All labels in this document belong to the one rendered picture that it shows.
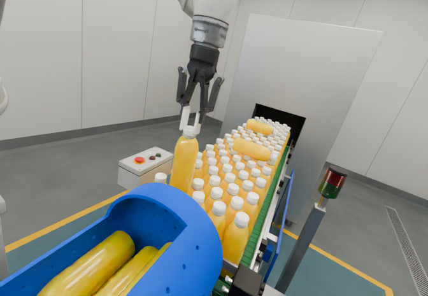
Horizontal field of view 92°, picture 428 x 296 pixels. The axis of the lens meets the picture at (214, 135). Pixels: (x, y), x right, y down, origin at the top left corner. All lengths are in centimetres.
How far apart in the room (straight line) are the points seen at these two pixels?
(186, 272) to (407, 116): 452
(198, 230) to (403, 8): 465
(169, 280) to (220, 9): 52
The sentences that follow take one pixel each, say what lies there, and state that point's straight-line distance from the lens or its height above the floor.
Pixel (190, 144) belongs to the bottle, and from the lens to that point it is 60.
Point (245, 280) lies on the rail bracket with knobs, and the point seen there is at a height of 100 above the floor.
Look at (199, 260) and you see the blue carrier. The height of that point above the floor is 118.
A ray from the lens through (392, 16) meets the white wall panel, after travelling 476.
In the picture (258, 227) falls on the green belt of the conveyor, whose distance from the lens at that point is 97.
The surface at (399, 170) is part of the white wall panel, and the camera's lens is 487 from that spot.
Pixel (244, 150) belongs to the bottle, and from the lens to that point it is 99.
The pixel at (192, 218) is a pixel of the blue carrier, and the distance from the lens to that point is 43.
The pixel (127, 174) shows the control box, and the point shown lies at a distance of 81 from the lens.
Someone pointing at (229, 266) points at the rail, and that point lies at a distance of 71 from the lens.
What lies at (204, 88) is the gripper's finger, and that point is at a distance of 55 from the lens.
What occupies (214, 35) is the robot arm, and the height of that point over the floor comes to 156.
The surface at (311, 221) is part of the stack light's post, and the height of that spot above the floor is 104.
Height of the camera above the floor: 150
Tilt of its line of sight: 19 degrees down
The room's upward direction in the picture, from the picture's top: 13 degrees clockwise
